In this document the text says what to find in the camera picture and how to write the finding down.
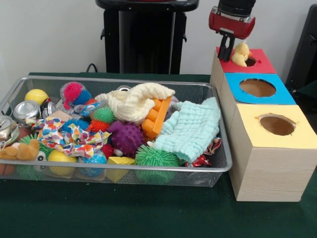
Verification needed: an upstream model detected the colourful dotted cloth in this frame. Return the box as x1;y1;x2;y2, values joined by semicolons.
26;116;111;159
205;136;222;156

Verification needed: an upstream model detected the mint green knitted cloth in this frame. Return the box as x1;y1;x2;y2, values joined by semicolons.
153;97;222;163

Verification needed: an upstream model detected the brown plush toy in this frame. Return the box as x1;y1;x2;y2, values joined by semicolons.
0;140;41;161

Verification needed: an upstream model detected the wooden box with three holes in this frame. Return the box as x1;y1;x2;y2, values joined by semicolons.
209;46;317;202

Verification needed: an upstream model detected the yellow ball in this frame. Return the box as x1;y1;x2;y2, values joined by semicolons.
24;88;49;106

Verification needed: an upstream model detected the pale yellow duck plush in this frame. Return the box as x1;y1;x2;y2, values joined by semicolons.
231;41;253;68

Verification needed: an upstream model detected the dark green cloth side table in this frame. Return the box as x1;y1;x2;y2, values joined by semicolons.
296;79;317;100

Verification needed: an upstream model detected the black office chair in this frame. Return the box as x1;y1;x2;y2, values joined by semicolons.
284;3;317;86

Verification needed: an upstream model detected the orange plastic block toy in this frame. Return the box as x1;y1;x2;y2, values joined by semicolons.
141;95;173;140

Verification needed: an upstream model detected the green spiky rubber ball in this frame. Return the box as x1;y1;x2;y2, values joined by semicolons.
134;144;180;183

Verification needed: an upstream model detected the dark green table cloth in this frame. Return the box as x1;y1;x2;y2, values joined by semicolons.
0;71;317;238

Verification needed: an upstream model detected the silver drink can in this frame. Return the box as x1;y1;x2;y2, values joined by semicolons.
12;100;42;122

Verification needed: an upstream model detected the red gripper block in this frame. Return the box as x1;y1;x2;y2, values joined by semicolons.
208;6;256;62

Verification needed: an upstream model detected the shallow silver mesh bin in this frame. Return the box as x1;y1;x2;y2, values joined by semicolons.
0;75;233;188

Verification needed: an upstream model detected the purple knobbly ball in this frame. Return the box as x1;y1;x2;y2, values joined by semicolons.
106;120;145;159

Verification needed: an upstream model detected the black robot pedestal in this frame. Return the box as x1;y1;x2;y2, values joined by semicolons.
95;0;200;74

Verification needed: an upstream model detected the cream knitted cloth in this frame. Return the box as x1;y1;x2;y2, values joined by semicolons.
95;82;176;124

